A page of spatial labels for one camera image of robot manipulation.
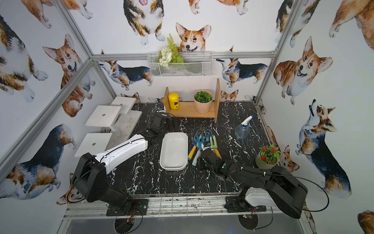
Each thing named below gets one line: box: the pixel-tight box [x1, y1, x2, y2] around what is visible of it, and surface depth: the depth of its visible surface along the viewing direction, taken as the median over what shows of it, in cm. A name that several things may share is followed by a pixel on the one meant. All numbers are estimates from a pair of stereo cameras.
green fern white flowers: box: [156, 33, 185, 68], surface depth 82 cm
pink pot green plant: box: [193, 89, 214, 114], surface depth 102 cm
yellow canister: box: [168, 92, 180, 110], surface depth 105 cm
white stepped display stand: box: [74, 96, 143, 157], surface depth 86 cm
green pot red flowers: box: [255, 144, 281, 170], surface depth 81 cm
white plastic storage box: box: [159, 131, 189, 172], surface depth 94 cm
